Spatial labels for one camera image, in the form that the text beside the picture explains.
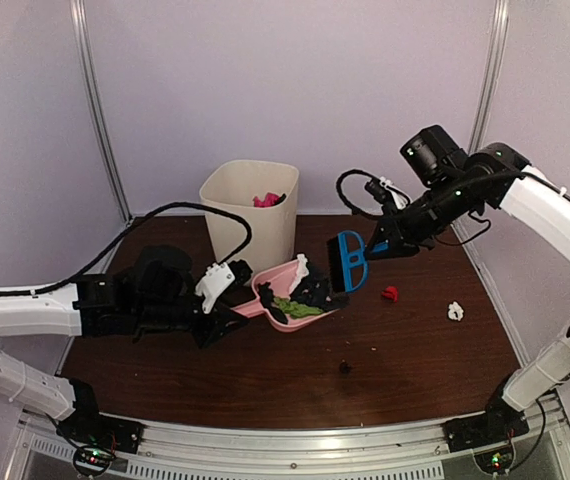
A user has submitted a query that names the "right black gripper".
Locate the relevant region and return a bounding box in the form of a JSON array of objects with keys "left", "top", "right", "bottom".
[{"left": 365, "top": 171, "right": 479, "bottom": 259}]

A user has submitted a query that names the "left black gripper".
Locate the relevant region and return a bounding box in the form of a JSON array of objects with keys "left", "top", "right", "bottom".
[{"left": 135, "top": 278, "right": 249, "bottom": 349}]

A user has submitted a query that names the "blue hand brush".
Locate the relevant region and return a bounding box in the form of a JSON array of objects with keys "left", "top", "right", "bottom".
[{"left": 326, "top": 230, "right": 369, "bottom": 294}]

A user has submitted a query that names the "pink plastic dustpan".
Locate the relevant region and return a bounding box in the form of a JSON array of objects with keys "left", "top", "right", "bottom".
[{"left": 232, "top": 254, "right": 349, "bottom": 333}]

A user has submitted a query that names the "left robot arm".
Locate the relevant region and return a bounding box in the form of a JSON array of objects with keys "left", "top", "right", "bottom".
[{"left": 0, "top": 246, "right": 252, "bottom": 444}]

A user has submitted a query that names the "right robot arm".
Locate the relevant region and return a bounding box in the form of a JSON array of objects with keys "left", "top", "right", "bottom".
[{"left": 365, "top": 124, "right": 570, "bottom": 442}]

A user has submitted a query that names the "black paper scrap left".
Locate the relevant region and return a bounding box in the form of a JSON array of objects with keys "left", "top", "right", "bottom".
[{"left": 258, "top": 282, "right": 288, "bottom": 325}]

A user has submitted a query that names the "red paper scrap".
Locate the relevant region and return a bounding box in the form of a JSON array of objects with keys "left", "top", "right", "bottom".
[{"left": 381, "top": 286, "right": 399, "bottom": 302}]

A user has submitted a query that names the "green paper scrap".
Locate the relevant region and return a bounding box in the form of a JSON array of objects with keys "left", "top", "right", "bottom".
[{"left": 275, "top": 297, "right": 324, "bottom": 320}]

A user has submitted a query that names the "black paper scrap front-left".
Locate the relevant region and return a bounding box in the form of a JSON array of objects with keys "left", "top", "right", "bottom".
[{"left": 289, "top": 268, "right": 350, "bottom": 312}]

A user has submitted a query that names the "white paper scrap front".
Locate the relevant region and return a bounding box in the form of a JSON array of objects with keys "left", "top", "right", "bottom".
[{"left": 288, "top": 253, "right": 309, "bottom": 294}]

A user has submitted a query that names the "white paper scrap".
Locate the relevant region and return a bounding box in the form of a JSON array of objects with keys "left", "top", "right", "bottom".
[
  {"left": 288, "top": 253, "right": 309, "bottom": 294},
  {"left": 447, "top": 301, "right": 464, "bottom": 322}
]

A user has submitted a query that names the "white paper scrap right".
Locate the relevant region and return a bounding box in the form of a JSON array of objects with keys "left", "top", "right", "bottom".
[{"left": 447, "top": 301, "right": 464, "bottom": 322}]

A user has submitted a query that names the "small black paper scrap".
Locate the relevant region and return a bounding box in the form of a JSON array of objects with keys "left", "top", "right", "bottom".
[{"left": 339, "top": 362, "right": 352, "bottom": 375}]

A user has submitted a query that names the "pink paper scrap left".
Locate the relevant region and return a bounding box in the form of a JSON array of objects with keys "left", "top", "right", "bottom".
[{"left": 253, "top": 192, "right": 287, "bottom": 208}]

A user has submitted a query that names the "cream plastic waste bin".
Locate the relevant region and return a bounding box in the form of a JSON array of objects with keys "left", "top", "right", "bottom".
[{"left": 199, "top": 160, "right": 299, "bottom": 273}]

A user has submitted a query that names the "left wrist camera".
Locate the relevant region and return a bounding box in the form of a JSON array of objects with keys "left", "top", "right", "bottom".
[{"left": 195, "top": 260, "right": 253, "bottom": 314}]

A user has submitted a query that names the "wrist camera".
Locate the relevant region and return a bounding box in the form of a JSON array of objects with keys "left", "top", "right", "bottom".
[
  {"left": 364, "top": 176, "right": 411, "bottom": 213},
  {"left": 195, "top": 260, "right": 253, "bottom": 314}
]

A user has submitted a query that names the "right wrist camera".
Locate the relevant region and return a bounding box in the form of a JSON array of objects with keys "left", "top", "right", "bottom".
[{"left": 364, "top": 176, "right": 411, "bottom": 213}]

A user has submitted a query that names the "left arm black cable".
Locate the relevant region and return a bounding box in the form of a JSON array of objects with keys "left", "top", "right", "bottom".
[{"left": 0, "top": 200, "right": 254, "bottom": 301}]

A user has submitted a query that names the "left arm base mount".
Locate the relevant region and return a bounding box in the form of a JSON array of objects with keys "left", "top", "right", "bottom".
[{"left": 57, "top": 379, "right": 144, "bottom": 454}]

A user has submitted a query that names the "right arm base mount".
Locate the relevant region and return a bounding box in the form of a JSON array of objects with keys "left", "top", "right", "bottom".
[{"left": 442, "top": 379, "right": 529, "bottom": 452}]

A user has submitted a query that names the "aluminium front rail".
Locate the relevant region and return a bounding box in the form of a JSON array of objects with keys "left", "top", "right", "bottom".
[{"left": 1, "top": 394, "right": 570, "bottom": 479}]

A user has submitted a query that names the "right frame post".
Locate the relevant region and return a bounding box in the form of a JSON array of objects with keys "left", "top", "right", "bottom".
[{"left": 469, "top": 0, "right": 509, "bottom": 152}]

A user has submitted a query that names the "frame post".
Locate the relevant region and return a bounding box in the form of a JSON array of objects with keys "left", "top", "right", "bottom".
[
  {"left": 469, "top": 0, "right": 509, "bottom": 152},
  {"left": 70, "top": 0, "right": 132, "bottom": 224}
]

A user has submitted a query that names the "left frame post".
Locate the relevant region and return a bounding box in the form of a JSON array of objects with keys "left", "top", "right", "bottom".
[{"left": 70, "top": 0, "right": 132, "bottom": 224}]

